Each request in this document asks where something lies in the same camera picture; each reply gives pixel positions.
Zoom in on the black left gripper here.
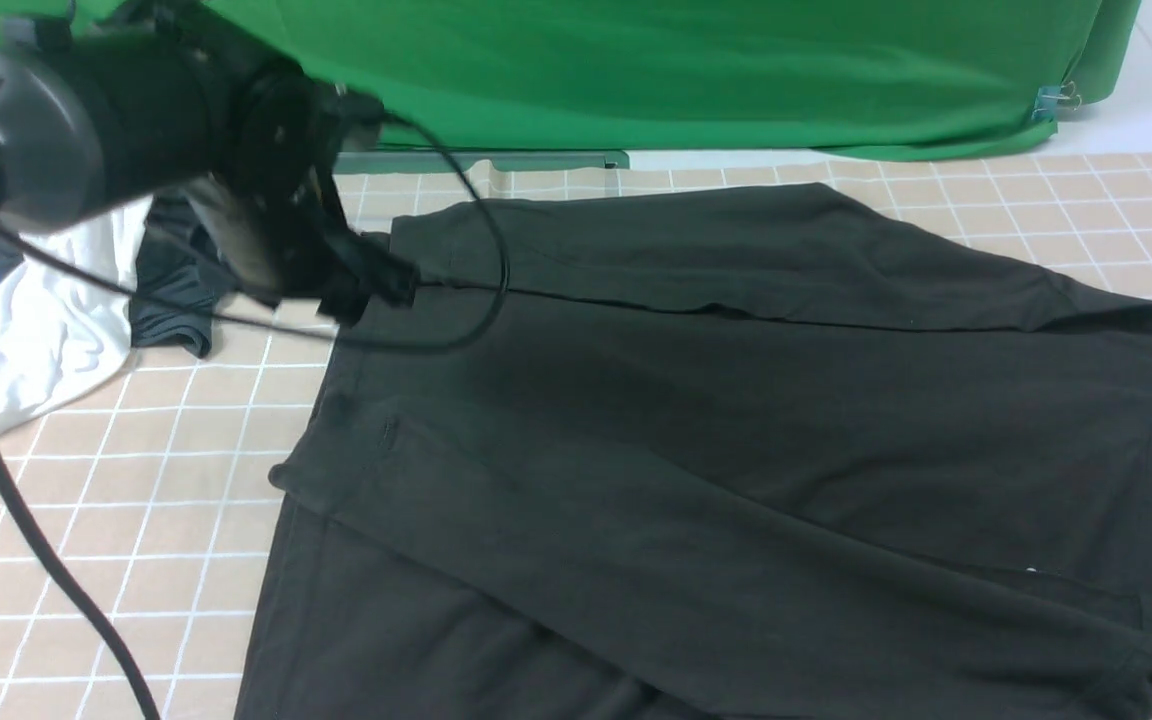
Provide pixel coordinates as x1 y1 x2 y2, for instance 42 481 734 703
182 76 420 328

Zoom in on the white crumpled shirt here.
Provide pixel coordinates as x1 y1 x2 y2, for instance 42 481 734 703
0 197 152 435

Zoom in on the dark gray long-sleeve top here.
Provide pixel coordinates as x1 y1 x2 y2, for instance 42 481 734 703
236 184 1152 719

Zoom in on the blue binder clip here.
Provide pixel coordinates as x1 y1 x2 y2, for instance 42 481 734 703
1030 79 1084 123

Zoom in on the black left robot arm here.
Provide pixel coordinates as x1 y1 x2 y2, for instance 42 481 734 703
0 1 419 325

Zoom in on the beige grid tablecloth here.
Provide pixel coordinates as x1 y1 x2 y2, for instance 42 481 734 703
0 152 1152 719

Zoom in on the green backdrop cloth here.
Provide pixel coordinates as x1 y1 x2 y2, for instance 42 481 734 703
0 0 1144 162

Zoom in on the dark teal crumpled garment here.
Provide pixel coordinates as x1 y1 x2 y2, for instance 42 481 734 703
128 195 237 359

